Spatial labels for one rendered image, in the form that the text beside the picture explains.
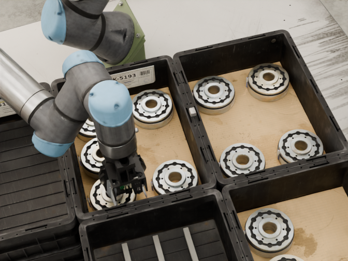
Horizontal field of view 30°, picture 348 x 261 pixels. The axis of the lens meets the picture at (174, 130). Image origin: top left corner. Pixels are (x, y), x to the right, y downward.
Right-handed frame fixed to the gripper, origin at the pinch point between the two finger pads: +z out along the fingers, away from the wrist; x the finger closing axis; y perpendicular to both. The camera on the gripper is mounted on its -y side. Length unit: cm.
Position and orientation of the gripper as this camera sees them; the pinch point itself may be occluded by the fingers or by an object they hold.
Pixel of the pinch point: (126, 190)
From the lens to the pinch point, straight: 145.4
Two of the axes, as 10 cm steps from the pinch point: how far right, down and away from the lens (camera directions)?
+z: 0.5, 6.1, 7.9
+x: 9.4, -2.9, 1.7
